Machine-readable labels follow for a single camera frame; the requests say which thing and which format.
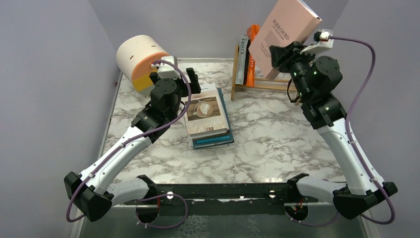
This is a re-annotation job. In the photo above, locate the pink Warm Chord book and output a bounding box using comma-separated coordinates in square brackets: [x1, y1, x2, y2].
[249, 0, 322, 80]

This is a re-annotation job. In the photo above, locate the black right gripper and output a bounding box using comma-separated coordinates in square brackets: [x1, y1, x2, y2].
[270, 42, 316, 101]

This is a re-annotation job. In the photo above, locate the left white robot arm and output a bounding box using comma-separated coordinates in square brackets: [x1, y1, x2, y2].
[64, 67, 201, 222]

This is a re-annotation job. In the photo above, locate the teal bottom book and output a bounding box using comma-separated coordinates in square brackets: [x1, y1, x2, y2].
[189, 88, 234, 149]

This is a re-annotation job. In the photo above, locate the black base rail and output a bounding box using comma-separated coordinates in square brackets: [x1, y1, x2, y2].
[126, 182, 318, 216]

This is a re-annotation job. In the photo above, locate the orange Good Morning book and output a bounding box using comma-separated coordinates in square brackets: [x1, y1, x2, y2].
[245, 24, 261, 88]

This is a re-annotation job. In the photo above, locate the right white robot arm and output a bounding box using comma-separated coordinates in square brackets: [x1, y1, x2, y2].
[269, 42, 398, 220]

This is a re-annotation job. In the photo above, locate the white Afternoon Tea book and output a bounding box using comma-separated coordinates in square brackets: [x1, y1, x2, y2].
[184, 83, 229, 138]

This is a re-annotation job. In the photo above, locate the grey ianra book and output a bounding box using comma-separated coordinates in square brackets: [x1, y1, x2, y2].
[235, 35, 249, 85]

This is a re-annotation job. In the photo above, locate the wooden book rack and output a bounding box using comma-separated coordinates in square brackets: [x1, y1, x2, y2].
[230, 45, 289, 101]

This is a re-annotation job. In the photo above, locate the cream orange cylinder container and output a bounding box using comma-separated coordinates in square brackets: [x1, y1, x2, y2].
[116, 35, 169, 95]

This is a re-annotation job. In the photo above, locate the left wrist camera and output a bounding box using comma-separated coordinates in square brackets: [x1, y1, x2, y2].
[157, 56, 180, 79]

